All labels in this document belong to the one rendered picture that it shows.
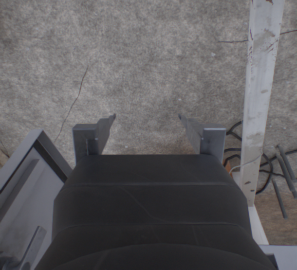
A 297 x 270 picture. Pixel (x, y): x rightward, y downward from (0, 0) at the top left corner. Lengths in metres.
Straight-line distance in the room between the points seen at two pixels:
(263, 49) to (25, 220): 0.67
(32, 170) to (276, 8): 0.64
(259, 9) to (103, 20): 0.55
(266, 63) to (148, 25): 0.44
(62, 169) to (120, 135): 0.86
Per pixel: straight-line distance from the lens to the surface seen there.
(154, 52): 0.92
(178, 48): 0.92
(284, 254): 0.61
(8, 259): 0.31
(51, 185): 0.37
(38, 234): 0.31
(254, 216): 1.33
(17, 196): 0.31
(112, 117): 0.15
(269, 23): 0.68
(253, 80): 0.75
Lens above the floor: 0.85
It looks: 49 degrees down
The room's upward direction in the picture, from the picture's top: 172 degrees counter-clockwise
